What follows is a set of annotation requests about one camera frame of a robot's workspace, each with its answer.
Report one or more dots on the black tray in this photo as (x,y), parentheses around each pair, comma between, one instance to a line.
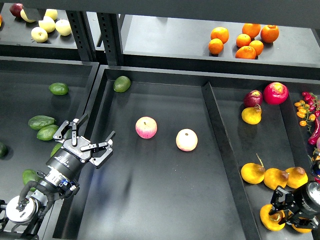
(150,189)
(278,139)
(24,93)

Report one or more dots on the pale yellow pear right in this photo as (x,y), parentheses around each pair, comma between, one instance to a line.
(63,27)

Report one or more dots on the orange right small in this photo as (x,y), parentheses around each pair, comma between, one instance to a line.
(258,46)

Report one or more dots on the yellow pear bottom right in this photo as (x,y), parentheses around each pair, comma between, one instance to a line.
(302,225)

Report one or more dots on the cherry tomato vine bunch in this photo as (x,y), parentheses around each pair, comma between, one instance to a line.
(308,108)

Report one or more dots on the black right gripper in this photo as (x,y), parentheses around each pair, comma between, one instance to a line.
(302,203)

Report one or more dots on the black right tray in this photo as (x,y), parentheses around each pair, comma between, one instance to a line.
(278,139)

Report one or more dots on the green avocado near tray edge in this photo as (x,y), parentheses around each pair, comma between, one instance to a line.
(55,149)

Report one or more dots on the green avocado in middle tray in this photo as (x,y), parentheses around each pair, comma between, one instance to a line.
(121,84)

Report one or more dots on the yellow pear near red apple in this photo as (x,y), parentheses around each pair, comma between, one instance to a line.
(252,115)

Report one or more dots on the light green avocado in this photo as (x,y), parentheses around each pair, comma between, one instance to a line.
(47,132)

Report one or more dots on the dark avocado upright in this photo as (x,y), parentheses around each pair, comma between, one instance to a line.
(68,134)

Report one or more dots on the pale yellow pink apple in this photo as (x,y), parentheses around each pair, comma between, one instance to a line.
(186,140)

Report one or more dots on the dark red apple on shelf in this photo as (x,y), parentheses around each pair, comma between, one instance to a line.
(15,9)

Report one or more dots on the pale yellow pear front left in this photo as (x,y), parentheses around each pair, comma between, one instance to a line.
(39,35)

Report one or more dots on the yellow pear middle of row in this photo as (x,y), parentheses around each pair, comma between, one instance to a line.
(274,177)

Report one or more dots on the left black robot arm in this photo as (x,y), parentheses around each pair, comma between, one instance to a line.
(23,215)

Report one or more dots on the orange front bottom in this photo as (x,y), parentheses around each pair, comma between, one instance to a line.
(246,52)

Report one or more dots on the pale yellow pear behind tag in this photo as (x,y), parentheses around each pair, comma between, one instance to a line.
(25,17)

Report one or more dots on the black left tray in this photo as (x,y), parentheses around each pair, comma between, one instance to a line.
(24,93)

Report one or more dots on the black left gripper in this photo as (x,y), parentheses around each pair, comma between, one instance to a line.
(69,158)

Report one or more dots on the green avocado top left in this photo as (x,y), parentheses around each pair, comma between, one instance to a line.
(59,88)

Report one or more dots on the black middle tray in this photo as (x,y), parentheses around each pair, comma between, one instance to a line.
(150,189)

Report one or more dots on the orange lower left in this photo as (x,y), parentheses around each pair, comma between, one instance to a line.
(215,46)

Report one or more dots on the pink red apple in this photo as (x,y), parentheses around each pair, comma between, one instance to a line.
(146,127)

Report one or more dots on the black tray divider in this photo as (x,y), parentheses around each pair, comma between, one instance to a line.
(244,210)

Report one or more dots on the bright red apple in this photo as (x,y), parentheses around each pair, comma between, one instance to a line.
(275,93)

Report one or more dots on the pale yellow pear back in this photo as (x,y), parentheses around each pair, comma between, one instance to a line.
(52,13)

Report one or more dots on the red chili pepper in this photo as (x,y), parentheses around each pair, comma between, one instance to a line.
(316,133)

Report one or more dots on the yellow pear with brown stem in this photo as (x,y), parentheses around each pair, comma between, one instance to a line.
(271,222)

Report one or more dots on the pale yellow pear middle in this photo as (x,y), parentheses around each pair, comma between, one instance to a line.
(47,23)

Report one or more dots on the dark avocado at left edge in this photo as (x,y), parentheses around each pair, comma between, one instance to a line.
(3,149)

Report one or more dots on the dark green avocado long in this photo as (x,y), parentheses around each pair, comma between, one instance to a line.
(40,121)

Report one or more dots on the black shelf upright post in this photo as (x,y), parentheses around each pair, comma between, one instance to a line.
(110,34)

